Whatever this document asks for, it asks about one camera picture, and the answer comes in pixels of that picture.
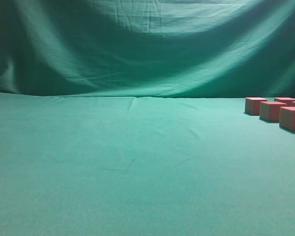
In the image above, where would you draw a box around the red cube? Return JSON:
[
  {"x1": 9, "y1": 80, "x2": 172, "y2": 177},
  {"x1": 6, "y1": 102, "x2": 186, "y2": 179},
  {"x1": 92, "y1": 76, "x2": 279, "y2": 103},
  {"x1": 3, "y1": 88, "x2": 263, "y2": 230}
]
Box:
[{"x1": 279, "y1": 107, "x2": 295, "y2": 131}]

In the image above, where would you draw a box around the green cloth backdrop and cover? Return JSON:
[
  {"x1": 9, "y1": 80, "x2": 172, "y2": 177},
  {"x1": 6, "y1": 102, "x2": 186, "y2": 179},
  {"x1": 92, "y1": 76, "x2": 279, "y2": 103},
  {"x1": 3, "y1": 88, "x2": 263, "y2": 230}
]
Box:
[{"x1": 0, "y1": 0, "x2": 295, "y2": 236}]

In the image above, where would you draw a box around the red cube far left column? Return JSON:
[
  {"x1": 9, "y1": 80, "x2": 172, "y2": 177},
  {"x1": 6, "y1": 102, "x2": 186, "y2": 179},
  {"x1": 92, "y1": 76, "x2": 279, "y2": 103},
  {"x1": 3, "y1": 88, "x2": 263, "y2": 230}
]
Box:
[{"x1": 244, "y1": 97, "x2": 267, "y2": 116}]

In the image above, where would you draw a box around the red cube middle left column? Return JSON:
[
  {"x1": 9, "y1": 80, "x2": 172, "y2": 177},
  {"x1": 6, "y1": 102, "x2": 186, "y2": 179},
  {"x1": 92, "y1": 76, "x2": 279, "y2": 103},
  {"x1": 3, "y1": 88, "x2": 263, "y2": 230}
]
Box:
[{"x1": 259, "y1": 101, "x2": 287, "y2": 122}]

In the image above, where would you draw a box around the red cube far right column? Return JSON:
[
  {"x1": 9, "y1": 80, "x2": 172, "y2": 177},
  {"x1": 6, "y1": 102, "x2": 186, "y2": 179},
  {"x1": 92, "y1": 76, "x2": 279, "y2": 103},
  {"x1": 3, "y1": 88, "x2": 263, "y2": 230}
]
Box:
[{"x1": 274, "y1": 97, "x2": 295, "y2": 106}]

